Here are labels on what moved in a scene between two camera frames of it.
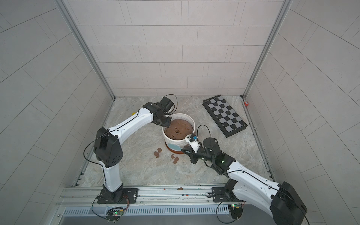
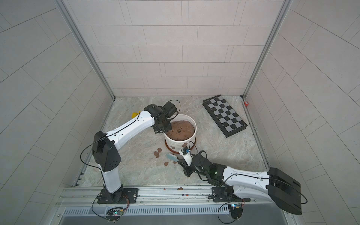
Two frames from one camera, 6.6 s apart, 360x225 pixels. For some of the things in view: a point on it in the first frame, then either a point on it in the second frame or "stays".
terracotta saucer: x=176 y=152 stays
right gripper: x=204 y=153 to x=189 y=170
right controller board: x=236 y=210 stays
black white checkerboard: x=229 y=122 stays
